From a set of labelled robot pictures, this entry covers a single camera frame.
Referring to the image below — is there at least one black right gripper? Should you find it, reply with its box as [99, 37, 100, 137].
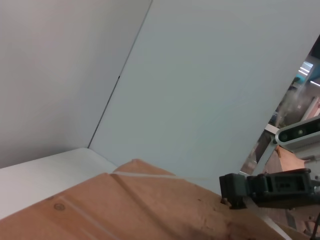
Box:
[219, 168, 316, 210]

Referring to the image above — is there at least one brown cardboard box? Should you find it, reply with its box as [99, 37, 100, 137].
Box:
[0, 157, 320, 240]

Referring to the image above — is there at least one teal background display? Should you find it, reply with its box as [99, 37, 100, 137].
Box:
[296, 61, 315, 84]

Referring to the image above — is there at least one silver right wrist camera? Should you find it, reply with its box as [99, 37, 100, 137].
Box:
[274, 119, 320, 161]

